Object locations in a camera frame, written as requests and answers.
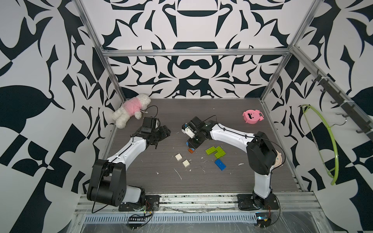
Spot aluminium front rail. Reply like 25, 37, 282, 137
74, 190, 322, 216

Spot dark blue lego brick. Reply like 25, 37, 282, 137
215, 159, 226, 171

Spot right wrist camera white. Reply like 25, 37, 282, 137
182, 122, 197, 138

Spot white plush toy pink shirt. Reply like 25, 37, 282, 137
112, 94, 151, 129

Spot white lego brick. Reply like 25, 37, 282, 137
183, 160, 190, 168
175, 153, 183, 161

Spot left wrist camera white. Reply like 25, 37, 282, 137
141, 117, 160, 133

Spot green L-shaped lego brick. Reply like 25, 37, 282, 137
206, 146, 226, 159

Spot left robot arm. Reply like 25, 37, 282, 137
86, 126, 171, 206

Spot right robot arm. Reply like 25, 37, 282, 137
182, 117, 278, 201

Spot beige round clock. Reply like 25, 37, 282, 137
274, 150, 285, 168

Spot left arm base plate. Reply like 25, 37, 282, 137
119, 195, 160, 212

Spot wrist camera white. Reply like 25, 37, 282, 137
182, 122, 197, 138
141, 117, 160, 133

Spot pink alarm clock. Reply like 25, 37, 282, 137
242, 110, 264, 124

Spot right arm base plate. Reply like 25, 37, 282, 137
237, 192, 280, 211

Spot green hoop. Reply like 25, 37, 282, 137
300, 104, 340, 185

